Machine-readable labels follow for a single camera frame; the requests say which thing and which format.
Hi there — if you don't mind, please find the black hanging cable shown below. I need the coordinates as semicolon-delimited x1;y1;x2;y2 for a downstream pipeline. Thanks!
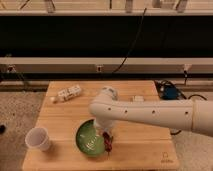
112;7;148;74

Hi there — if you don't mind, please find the white paper cup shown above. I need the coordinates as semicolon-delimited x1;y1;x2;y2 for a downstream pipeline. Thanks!
25;127;51;151

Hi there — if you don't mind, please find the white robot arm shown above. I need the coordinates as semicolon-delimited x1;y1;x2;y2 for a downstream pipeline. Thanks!
89;86;213;137

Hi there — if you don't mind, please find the small white block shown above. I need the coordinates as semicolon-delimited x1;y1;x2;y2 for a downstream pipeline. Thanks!
132;96;144;102

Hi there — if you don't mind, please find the blue device with cables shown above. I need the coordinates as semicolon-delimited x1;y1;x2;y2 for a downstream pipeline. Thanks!
155;80;206;100

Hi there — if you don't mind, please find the green ceramic bowl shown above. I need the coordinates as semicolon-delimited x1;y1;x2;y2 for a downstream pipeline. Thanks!
75;119;105;157

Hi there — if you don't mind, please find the wooden cutting board table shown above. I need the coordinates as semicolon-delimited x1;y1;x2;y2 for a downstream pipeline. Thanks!
22;81;179;171

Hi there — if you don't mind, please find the red pepper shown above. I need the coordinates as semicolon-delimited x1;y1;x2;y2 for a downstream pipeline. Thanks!
102;132;113;153

